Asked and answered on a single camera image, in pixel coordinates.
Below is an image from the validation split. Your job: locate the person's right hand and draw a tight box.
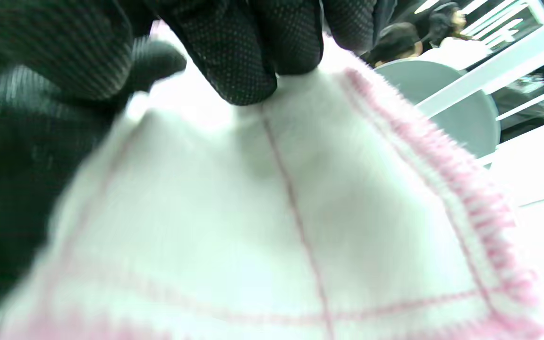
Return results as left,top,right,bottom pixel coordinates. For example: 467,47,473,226
0,0,398,307

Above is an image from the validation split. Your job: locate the white pink-edged dish cloth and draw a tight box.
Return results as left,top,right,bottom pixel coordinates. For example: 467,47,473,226
0,21,544,340

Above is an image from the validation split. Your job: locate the grey plate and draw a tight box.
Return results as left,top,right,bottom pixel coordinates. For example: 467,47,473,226
375,59,502,160

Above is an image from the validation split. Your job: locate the white wire dish rack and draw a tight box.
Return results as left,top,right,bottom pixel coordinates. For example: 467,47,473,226
416,19,544,168

